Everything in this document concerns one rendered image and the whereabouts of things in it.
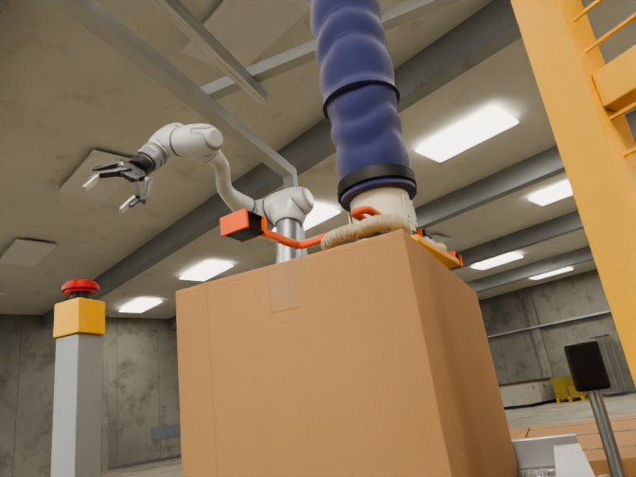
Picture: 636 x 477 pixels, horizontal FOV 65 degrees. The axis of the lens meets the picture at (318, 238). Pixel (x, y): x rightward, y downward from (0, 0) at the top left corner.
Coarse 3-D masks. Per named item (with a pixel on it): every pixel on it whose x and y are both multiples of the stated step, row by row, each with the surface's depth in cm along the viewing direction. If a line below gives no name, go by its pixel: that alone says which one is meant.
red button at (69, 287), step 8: (72, 280) 100; (80, 280) 101; (88, 280) 102; (64, 288) 100; (72, 288) 100; (80, 288) 100; (88, 288) 101; (96, 288) 102; (72, 296) 100; (80, 296) 100; (88, 296) 102
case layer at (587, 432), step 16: (624, 416) 208; (512, 432) 209; (528, 432) 209; (544, 432) 191; (560, 432) 183; (576, 432) 176; (592, 432) 170; (624, 432) 158; (592, 448) 133; (624, 448) 126; (592, 464) 114; (624, 464) 112
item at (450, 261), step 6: (420, 240) 118; (426, 240) 122; (426, 246) 122; (432, 246) 125; (432, 252) 127; (438, 252) 129; (444, 252) 133; (438, 258) 134; (444, 258) 135; (450, 258) 137; (456, 258) 143; (444, 264) 141; (450, 264) 142; (456, 264) 143
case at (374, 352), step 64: (320, 256) 73; (384, 256) 68; (192, 320) 80; (256, 320) 75; (320, 320) 70; (384, 320) 66; (448, 320) 80; (192, 384) 77; (256, 384) 72; (320, 384) 68; (384, 384) 64; (448, 384) 68; (192, 448) 75; (256, 448) 70; (320, 448) 66; (384, 448) 62; (448, 448) 60; (512, 448) 107
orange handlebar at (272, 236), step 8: (360, 208) 128; (368, 208) 128; (352, 216) 130; (360, 216) 131; (272, 232) 137; (328, 232) 144; (272, 240) 139; (280, 240) 140; (288, 240) 143; (296, 240) 148; (304, 240) 148; (312, 240) 146; (320, 240) 145; (296, 248) 148; (304, 248) 149
